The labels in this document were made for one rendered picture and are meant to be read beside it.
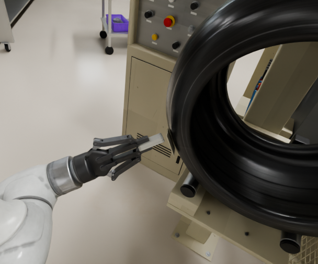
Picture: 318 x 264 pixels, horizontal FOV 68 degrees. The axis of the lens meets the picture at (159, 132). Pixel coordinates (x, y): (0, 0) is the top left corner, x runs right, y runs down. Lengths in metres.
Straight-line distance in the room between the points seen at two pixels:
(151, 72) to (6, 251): 1.09
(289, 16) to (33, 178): 0.59
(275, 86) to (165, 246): 1.12
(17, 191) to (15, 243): 0.14
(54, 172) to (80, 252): 0.97
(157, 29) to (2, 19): 2.24
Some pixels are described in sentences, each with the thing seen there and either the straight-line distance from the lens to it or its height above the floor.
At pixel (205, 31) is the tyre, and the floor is 1.31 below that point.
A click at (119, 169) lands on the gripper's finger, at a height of 0.94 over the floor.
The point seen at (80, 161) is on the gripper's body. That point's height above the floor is 0.98.
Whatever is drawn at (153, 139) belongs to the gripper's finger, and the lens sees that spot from 0.61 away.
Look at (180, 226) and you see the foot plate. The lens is 1.64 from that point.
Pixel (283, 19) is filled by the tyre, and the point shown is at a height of 1.37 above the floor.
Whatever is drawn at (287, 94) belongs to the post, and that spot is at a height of 1.10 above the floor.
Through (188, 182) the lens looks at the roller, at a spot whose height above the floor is 0.92.
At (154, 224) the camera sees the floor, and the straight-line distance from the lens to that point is 1.62.
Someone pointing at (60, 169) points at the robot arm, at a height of 0.96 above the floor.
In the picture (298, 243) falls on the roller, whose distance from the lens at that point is 0.71.
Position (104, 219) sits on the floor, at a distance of 1.62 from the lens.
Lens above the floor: 1.44
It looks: 42 degrees down
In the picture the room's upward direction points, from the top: 12 degrees clockwise
